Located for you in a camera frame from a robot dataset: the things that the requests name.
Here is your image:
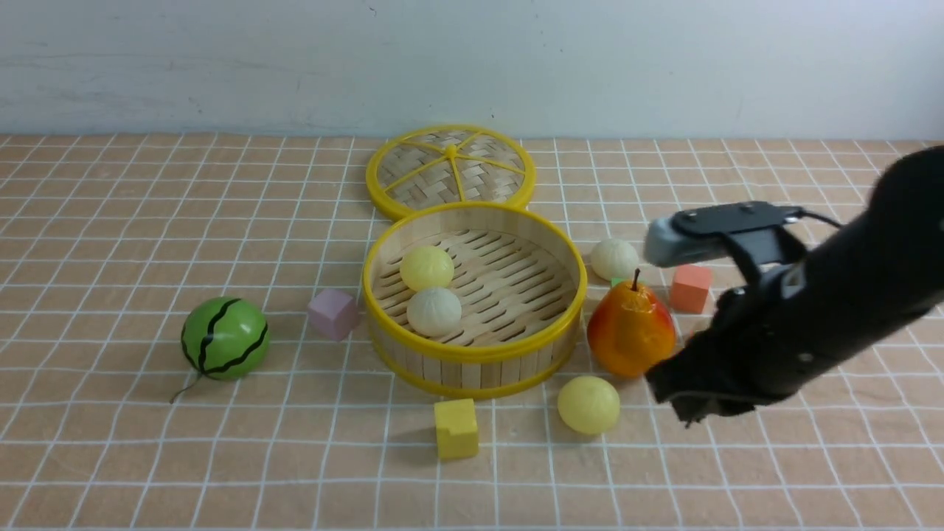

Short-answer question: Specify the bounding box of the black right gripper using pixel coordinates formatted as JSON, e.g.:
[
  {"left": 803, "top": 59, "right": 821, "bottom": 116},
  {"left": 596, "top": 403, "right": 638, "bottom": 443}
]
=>
[{"left": 645, "top": 284, "right": 827, "bottom": 428}]

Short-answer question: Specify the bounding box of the yellow bun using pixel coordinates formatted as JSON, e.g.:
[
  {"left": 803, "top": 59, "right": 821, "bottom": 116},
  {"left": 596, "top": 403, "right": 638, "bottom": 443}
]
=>
[
  {"left": 557, "top": 375, "right": 621, "bottom": 436},
  {"left": 399, "top": 246, "right": 455, "bottom": 292}
]

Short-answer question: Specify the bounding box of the white bun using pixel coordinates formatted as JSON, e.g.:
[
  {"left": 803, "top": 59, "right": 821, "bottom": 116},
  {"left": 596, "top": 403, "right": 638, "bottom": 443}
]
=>
[
  {"left": 406, "top": 287, "right": 462, "bottom": 337},
  {"left": 589, "top": 238, "right": 640, "bottom": 282}
]

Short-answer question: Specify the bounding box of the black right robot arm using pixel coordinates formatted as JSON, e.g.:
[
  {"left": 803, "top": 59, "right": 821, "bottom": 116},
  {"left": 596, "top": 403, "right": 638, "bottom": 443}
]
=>
[{"left": 644, "top": 147, "right": 943, "bottom": 424}]

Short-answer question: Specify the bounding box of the bamboo steamer tray yellow rim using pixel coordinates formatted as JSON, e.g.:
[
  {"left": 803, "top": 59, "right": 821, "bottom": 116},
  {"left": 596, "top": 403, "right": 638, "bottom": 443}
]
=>
[{"left": 361, "top": 202, "right": 588, "bottom": 400}]

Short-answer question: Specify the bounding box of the bamboo steamer lid yellow rim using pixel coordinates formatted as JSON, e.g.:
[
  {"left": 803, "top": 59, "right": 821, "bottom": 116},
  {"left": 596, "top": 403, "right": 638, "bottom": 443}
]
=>
[{"left": 365, "top": 125, "right": 537, "bottom": 221}]

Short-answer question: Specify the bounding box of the orange toy pear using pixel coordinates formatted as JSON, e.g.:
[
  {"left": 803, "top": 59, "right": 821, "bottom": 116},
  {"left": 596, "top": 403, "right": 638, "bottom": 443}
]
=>
[{"left": 586, "top": 268, "right": 677, "bottom": 380}]

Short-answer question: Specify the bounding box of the orange cube block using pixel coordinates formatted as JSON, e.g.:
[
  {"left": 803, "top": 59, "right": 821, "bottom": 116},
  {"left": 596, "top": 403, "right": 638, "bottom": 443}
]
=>
[{"left": 668, "top": 263, "right": 712, "bottom": 315}]

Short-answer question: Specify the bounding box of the yellow cube block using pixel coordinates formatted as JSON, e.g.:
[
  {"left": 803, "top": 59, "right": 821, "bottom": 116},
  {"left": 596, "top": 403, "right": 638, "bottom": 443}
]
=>
[{"left": 434, "top": 398, "right": 479, "bottom": 461}]

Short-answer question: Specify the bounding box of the purple cube block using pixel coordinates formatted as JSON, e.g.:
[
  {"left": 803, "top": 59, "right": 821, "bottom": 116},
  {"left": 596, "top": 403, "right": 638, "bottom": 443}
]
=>
[{"left": 307, "top": 287, "right": 358, "bottom": 341}]

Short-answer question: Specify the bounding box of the green toy watermelon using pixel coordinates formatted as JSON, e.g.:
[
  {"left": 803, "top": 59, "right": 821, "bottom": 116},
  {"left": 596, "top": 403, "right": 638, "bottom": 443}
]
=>
[{"left": 170, "top": 296, "right": 271, "bottom": 403}]

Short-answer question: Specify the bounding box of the checkered orange tablecloth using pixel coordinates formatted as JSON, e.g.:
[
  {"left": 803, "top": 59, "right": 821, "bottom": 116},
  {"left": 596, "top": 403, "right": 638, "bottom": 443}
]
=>
[{"left": 1, "top": 133, "right": 942, "bottom": 530}]

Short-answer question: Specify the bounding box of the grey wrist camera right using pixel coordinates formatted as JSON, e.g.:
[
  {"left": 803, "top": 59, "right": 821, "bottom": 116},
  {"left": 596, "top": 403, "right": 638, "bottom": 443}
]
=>
[{"left": 642, "top": 201, "right": 807, "bottom": 285}]

